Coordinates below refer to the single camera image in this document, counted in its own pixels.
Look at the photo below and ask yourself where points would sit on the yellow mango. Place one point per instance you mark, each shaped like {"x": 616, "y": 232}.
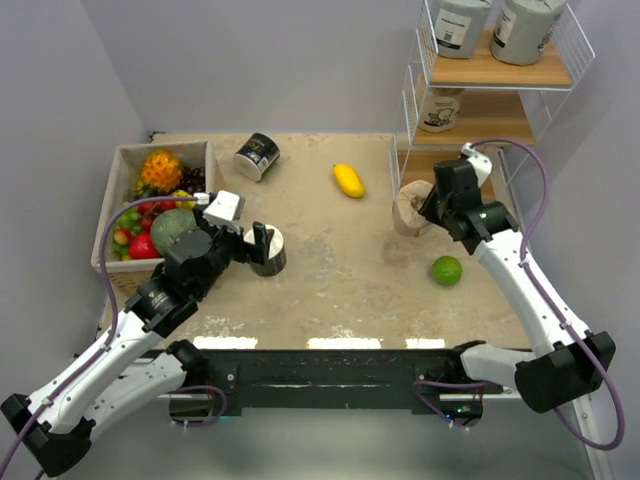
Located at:
{"x": 349, "y": 181}

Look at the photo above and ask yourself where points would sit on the yellow banana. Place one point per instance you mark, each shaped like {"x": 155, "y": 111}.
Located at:
{"x": 183, "y": 200}

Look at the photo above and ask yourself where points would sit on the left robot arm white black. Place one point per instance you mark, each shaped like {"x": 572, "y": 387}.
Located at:
{"x": 58, "y": 422}

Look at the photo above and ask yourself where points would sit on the clear white tissue roll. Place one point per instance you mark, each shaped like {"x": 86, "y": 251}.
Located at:
{"x": 277, "y": 253}

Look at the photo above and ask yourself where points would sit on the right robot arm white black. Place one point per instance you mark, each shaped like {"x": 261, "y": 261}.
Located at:
{"x": 565, "y": 354}

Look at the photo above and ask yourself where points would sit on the green netted melon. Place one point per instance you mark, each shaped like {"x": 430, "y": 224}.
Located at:
{"x": 168, "y": 226}

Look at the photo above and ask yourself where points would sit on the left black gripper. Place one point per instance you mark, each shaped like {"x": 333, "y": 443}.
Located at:
{"x": 246, "y": 251}

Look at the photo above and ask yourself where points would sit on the orange spiky fruit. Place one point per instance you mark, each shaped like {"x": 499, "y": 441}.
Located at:
{"x": 161, "y": 173}

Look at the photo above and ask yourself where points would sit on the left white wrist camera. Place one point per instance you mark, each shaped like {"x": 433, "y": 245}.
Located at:
{"x": 225, "y": 211}

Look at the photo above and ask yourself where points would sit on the black wrapped tissue roll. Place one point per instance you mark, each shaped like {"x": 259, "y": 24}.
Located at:
{"x": 256, "y": 156}

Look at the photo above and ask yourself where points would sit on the green lime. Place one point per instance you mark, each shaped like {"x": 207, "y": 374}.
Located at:
{"x": 446, "y": 271}

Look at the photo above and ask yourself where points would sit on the dark purple grapes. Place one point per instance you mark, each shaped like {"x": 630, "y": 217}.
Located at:
{"x": 193, "y": 180}

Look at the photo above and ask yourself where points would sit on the small peach fruit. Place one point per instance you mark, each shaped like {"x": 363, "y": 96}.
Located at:
{"x": 122, "y": 236}

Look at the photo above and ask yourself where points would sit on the green grapes bunch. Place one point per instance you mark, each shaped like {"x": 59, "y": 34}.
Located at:
{"x": 130, "y": 221}

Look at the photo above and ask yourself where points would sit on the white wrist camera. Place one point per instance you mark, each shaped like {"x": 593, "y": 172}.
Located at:
{"x": 480, "y": 163}
{"x": 225, "y": 211}

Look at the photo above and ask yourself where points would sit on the red apple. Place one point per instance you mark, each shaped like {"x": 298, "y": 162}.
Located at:
{"x": 142, "y": 247}

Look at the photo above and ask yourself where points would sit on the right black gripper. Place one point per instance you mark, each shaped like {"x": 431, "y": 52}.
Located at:
{"x": 428, "y": 210}

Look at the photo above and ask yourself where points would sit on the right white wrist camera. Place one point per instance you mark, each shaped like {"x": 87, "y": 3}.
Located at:
{"x": 480, "y": 163}

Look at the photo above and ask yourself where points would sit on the white wire wooden shelf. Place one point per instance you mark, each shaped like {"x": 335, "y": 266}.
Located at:
{"x": 498, "y": 99}

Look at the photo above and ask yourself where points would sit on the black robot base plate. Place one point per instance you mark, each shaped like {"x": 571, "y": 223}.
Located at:
{"x": 339, "y": 379}

